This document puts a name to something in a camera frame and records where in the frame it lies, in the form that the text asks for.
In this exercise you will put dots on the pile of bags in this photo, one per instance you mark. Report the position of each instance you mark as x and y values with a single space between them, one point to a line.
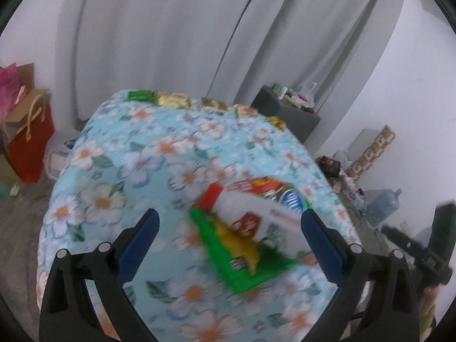
333 167

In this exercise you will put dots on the yellow wrapper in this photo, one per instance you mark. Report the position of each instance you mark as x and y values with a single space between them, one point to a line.
238 245

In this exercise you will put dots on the red gift bag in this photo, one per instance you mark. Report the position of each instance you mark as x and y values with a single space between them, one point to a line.
30 146

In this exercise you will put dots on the white red snack packet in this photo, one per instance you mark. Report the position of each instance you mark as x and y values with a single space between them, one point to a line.
180 99

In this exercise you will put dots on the brown paper bag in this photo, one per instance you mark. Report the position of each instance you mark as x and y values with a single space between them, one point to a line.
23 92

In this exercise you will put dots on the patterned cardboard box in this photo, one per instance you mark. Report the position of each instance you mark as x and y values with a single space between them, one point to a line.
372 151

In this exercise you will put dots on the red blue snack bag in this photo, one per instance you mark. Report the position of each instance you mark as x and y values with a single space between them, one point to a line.
281 194

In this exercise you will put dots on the dark gold snack packet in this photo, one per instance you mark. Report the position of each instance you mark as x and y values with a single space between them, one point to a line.
213 104

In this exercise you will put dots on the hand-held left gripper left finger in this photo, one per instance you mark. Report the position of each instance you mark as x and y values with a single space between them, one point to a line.
140 242

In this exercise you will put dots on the green snack packet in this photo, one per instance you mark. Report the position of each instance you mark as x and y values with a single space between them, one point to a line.
140 95

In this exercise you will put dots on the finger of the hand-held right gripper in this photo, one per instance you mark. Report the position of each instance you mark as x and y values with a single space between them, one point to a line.
400 238

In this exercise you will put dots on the floral blue tablecloth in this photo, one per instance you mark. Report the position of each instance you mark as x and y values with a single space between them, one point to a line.
142 171

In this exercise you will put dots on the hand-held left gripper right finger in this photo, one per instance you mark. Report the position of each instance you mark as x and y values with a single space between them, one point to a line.
324 245

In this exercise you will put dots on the pink tissue paper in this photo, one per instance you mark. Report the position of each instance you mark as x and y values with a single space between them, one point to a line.
9 83

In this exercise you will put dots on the yellow gold snack packet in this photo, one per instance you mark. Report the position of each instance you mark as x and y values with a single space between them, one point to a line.
164 99

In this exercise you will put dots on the crumpled gold snack packet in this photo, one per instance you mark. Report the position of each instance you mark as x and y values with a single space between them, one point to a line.
276 122

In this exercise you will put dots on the clutter of small bottles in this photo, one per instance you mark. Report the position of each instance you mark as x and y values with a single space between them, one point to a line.
295 94

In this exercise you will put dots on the white cardboard box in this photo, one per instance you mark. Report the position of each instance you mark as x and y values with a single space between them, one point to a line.
263 217

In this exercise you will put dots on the blue water jug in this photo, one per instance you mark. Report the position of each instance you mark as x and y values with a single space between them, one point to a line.
383 206

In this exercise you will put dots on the orange white snack packet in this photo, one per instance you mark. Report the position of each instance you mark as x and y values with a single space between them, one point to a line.
245 109

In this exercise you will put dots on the white plastic tub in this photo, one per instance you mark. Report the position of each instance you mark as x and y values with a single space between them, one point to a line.
53 158

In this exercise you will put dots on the white curtain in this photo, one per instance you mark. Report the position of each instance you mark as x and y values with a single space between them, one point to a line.
199 32

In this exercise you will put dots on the white board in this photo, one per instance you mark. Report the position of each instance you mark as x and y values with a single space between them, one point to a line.
358 142

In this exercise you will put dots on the grey cabinet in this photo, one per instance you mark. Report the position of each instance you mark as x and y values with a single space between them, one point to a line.
285 114

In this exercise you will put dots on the green plastic packaging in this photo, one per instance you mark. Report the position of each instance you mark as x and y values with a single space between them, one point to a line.
245 270

